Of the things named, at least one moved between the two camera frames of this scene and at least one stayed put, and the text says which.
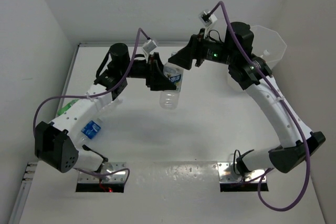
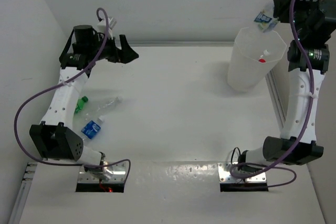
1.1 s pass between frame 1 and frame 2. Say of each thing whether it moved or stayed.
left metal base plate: stayed
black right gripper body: moved
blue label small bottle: stayed
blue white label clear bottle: moved
